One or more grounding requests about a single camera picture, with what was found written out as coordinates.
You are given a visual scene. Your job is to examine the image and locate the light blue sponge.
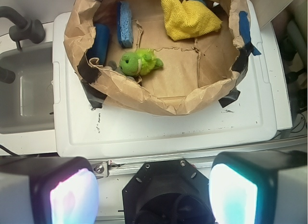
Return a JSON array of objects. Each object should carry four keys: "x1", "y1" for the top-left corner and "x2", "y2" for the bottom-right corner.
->
[{"x1": 117, "y1": 1, "x2": 134, "y2": 48}]

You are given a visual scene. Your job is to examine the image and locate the grey sink basin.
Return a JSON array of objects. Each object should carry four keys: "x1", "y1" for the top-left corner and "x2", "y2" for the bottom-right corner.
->
[{"x1": 0, "y1": 42, "x2": 54, "y2": 134}]

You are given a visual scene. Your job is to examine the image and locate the white plastic bin lid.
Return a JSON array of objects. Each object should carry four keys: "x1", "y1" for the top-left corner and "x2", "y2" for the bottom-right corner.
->
[{"x1": 52, "y1": 0, "x2": 277, "y2": 159}]

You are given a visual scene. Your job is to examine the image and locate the brown paper bag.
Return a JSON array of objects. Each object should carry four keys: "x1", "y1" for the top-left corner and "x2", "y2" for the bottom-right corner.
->
[{"x1": 64, "y1": 0, "x2": 257, "y2": 116}]

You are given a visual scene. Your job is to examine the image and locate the green plush toy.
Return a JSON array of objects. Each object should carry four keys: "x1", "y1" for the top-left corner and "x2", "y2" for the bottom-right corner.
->
[{"x1": 119, "y1": 49, "x2": 164, "y2": 77}]

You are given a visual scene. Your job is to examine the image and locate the black faucet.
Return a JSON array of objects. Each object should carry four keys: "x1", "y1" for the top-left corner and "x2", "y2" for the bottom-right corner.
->
[{"x1": 0, "y1": 6, "x2": 46, "y2": 51}]

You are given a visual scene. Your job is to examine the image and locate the yellow microfiber cloth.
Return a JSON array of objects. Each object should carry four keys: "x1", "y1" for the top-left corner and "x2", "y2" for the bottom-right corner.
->
[{"x1": 161, "y1": 0, "x2": 222, "y2": 41}]

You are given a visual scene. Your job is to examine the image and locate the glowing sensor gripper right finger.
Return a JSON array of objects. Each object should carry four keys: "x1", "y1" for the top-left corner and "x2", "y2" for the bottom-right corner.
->
[{"x1": 209, "y1": 150, "x2": 308, "y2": 224}]

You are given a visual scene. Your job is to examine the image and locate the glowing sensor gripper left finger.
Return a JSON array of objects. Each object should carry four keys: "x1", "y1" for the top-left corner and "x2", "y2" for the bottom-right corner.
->
[{"x1": 0, "y1": 157, "x2": 99, "y2": 224}]

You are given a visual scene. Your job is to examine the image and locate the dark blue sponge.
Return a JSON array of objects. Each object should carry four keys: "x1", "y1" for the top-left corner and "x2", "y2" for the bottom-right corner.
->
[{"x1": 88, "y1": 23, "x2": 110, "y2": 65}]

